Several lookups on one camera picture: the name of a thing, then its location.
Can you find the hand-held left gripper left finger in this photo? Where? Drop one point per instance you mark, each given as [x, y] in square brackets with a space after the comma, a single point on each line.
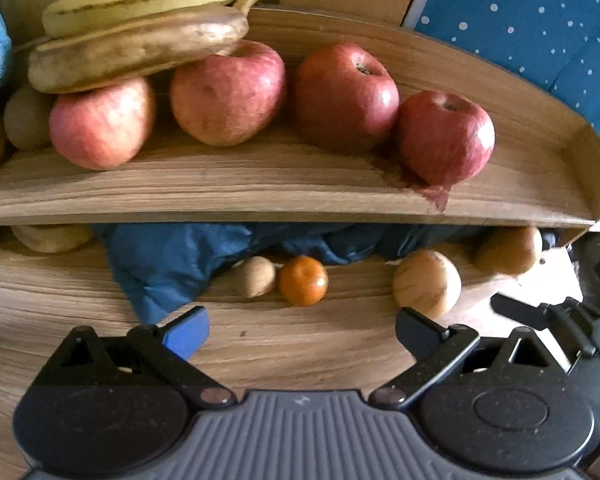
[187, 334]

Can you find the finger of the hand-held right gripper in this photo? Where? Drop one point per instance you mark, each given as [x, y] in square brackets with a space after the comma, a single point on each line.
[520, 307]

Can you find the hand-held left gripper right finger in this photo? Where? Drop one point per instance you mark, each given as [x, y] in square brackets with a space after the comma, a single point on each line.
[415, 332]

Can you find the round yellow pear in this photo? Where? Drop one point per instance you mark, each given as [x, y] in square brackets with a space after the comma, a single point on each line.
[425, 285]

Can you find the brown pear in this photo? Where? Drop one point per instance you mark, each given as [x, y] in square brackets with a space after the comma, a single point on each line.
[510, 252]

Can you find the dark blue cloth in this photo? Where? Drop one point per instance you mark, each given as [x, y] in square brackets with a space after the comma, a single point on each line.
[180, 260]

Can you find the small beige round fruit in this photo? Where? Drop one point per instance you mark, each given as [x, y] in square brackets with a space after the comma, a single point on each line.
[254, 277]

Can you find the orange tangerine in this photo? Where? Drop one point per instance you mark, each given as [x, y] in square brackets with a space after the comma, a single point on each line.
[304, 281]

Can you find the pale potato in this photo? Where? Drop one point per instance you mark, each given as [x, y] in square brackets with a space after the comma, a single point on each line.
[50, 237]

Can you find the wooden tray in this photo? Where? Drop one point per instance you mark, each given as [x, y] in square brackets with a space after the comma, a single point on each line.
[280, 185]

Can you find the dark red apple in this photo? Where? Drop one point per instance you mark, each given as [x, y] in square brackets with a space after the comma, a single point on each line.
[445, 140]
[347, 97]

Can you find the pale red apple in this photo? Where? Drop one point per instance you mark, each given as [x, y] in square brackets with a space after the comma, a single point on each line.
[102, 127]
[227, 95]

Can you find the blue polka dot cloth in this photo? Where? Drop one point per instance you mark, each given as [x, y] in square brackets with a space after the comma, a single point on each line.
[530, 25]

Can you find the brown overripe banana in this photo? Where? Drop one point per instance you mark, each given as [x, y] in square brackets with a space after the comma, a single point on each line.
[130, 50]

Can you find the yellow banana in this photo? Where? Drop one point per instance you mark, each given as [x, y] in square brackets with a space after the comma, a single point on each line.
[140, 2]

